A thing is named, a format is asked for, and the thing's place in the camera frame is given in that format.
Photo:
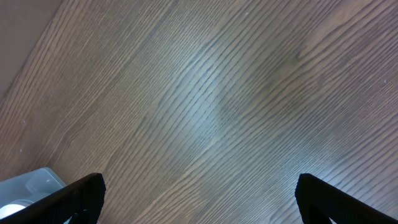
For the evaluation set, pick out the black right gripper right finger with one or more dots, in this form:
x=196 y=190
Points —
x=322 y=203

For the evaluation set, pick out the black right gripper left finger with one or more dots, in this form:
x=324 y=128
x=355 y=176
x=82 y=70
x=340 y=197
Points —
x=79 y=202

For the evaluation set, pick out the clear plastic storage bin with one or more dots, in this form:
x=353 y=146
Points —
x=31 y=187

